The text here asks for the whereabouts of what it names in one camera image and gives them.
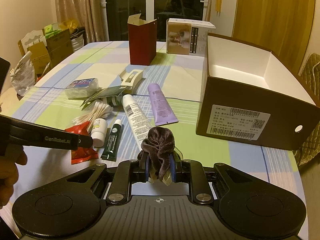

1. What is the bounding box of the brown cardboard shoe box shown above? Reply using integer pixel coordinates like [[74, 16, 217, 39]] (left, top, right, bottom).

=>
[[196, 34, 319, 150]]

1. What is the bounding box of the small white pill bottle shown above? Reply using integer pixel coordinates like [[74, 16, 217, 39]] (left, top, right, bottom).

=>
[[91, 118, 107, 147]]

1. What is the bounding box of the quilted chair cushion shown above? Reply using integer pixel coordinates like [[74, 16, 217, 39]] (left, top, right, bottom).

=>
[[294, 52, 320, 167]]

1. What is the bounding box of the bundle of cotton swabs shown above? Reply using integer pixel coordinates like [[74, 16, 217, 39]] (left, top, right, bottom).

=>
[[72, 100, 113, 133]]

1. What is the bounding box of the glass balcony door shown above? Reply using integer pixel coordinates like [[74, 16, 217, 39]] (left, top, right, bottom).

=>
[[102, 0, 208, 41]]

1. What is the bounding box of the wooden wardrobe door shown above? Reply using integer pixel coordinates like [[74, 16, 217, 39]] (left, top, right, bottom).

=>
[[233, 0, 316, 73]]

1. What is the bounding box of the dark red open carton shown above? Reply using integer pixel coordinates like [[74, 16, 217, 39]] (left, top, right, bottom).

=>
[[127, 14, 157, 66]]

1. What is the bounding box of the brown cardboard boxes stack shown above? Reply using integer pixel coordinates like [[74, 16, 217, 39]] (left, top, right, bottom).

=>
[[18, 29, 73, 76]]

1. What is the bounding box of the yellow plastic bag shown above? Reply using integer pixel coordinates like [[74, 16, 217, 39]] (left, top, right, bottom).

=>
[[59, 19, 79, 34]]

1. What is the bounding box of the purple cosmetic tube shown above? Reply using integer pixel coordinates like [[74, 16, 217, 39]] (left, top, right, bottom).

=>
[[148, 83, 178, 126]]

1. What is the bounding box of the green packaged item with card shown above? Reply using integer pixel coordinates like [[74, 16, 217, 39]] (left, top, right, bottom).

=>
[[80, 85, 127, 110]]

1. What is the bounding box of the beige curtain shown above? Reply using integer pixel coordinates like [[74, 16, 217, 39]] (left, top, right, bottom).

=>
[[55, 0, 109, 43]]

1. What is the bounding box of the dark green small tube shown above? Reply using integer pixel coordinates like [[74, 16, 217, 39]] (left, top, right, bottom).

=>
[[101, 119, 122, 161]]

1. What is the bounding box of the person's left hand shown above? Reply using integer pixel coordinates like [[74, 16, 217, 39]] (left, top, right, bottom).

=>
[[1, 144, 28, 208]]

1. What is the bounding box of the green tissue pack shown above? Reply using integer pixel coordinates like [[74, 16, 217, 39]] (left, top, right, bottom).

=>
[[44, 23, 61, 39]]

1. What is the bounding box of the white printed product box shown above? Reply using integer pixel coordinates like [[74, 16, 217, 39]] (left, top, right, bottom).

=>
[[166, 18, 216, 56]]

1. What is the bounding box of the cream hair claw clip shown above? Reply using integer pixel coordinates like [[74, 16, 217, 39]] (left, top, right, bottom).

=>
[[119, 69, 144, 94]]

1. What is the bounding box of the plaid tablecloth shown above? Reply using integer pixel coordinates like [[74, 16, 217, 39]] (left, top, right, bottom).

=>
[[3, 41, 305, 239]]

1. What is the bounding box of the metal pot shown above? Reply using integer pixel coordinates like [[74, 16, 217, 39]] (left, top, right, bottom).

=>
[[71, 34, 85, 52]]

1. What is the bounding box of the blue-labelled floss pick box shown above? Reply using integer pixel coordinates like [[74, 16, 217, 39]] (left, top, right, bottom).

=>
[[65, 78, 99, 99]]

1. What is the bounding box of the white cream tube with barcode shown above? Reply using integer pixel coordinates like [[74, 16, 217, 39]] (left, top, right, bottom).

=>
[[122, 94, 152, 152]]

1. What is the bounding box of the white plastic bag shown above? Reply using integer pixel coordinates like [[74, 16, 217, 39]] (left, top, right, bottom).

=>
[[10, 51, 36, 96]]

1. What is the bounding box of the red snack packet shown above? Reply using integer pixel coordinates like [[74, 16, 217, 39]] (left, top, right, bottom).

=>
[[65, 121, 99, 165]]

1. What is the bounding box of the dark purple velvet scrunchie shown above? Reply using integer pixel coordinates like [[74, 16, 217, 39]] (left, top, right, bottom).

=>
[[138, 127, 175, 181]]

